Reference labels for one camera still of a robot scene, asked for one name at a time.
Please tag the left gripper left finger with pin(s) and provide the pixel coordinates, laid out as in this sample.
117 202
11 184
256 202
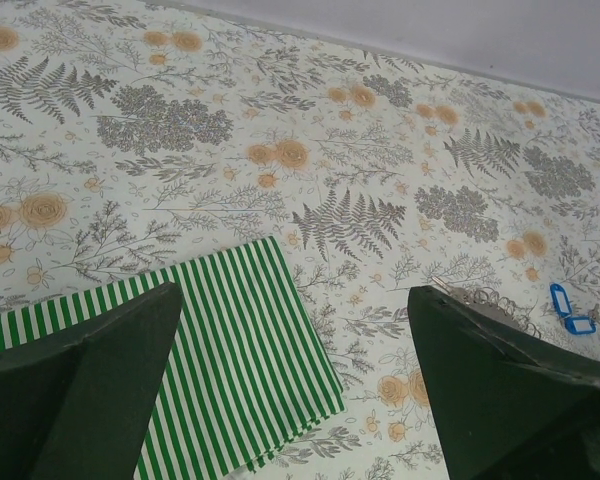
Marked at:
76 404

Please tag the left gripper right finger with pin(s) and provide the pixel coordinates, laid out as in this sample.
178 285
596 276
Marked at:
506 405

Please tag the blue key tag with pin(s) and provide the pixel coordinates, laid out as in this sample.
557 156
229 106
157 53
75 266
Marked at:
580 325
560 300

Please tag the metal ring disc with keyrings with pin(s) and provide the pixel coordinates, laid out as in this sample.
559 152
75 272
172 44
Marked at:
491 303

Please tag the small silver key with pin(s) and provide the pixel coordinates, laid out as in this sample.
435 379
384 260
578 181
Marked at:
594 314

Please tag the green striped cloth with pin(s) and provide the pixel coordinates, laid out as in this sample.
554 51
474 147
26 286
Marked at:
247 373

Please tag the floral table mat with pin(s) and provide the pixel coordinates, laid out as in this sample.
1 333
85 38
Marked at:
135 137

